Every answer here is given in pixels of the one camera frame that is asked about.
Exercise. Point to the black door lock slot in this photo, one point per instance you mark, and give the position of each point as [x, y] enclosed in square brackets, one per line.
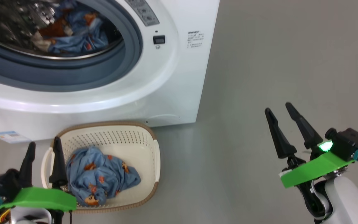
[159, 39]

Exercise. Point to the blue energy label sticker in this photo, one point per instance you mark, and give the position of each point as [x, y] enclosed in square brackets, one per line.
[9, 136]

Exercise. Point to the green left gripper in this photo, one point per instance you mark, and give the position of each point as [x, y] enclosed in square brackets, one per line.
[42, 199]

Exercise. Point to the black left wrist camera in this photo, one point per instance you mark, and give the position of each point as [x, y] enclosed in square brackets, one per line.
[2, 183]

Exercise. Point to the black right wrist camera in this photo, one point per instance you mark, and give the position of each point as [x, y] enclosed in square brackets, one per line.
[350, 141]

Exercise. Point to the blue cartoon-print garment cream lining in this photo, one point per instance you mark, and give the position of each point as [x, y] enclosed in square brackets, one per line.
[79, 40]

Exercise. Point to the small printed text sticker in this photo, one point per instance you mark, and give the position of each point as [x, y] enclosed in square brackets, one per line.
[195, 39]

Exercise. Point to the white front-load washing machine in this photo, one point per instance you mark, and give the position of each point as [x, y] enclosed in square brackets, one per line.
[120, 102]

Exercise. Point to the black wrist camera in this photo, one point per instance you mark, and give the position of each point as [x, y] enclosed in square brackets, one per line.
[2, 183]
[350, 141]

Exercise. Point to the cream perforated laundry basket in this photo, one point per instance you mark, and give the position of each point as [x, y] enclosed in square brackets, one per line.
[141, 155]

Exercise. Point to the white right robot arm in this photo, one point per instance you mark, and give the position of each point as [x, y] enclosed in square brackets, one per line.
[350, 199]

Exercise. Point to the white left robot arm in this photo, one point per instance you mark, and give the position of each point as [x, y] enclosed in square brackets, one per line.
[29, 216]

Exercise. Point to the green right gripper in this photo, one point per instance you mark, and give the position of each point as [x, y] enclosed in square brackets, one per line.
[315, 169]

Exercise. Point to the washing machine drum with clothes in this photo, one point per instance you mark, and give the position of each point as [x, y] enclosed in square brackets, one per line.
[8, 28]

